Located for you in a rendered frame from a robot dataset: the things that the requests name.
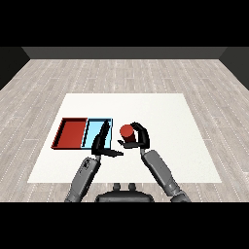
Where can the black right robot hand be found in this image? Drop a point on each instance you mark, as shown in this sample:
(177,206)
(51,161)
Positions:
(141,137)

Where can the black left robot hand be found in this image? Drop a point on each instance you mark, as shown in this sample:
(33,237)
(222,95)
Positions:
(99,144)

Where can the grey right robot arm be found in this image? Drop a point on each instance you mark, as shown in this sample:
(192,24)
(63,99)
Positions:
(163,175)

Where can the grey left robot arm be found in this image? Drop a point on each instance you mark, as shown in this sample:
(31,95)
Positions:
(83,179)

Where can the light blue shallow open box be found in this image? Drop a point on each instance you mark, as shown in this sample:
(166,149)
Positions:
(94,130)

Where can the small red can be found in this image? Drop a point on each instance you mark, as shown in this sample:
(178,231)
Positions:
(126,131)

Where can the red shallow open box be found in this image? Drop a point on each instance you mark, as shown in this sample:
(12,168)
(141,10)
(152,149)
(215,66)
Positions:
(71,133)

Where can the dark grey robot body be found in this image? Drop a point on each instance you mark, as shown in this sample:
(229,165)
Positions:
(124,195)

